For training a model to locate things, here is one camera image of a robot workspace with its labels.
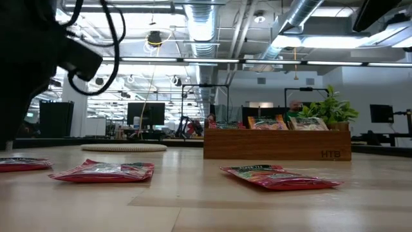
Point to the black background rig frame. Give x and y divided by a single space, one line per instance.
205 85
305 89

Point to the black ceiling camera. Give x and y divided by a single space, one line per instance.
154 38

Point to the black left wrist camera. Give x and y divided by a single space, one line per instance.
82 59

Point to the long ceiling light strip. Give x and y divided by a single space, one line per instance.
209 60

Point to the white bottle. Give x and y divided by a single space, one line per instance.
136 122

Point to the small black monitor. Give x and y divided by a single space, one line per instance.
381 113

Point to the green potted plant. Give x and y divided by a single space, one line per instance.
334 109

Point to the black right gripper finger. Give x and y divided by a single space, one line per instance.
376 13

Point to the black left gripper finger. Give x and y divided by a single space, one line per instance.
16 109

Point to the wooden compartment tea box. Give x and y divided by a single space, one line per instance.
273 145

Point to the silver air duct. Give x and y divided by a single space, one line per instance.
302 11
202 32

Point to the black computer monitor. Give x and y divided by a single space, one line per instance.
145 113

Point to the round ceiling sensor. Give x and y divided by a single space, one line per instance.
259 17

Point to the dark background desk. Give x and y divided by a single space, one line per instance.
383 137

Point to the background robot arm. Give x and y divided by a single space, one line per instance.
190 125

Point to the person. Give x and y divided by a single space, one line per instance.
210 118
294 106

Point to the small silver post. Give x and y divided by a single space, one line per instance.
10 145

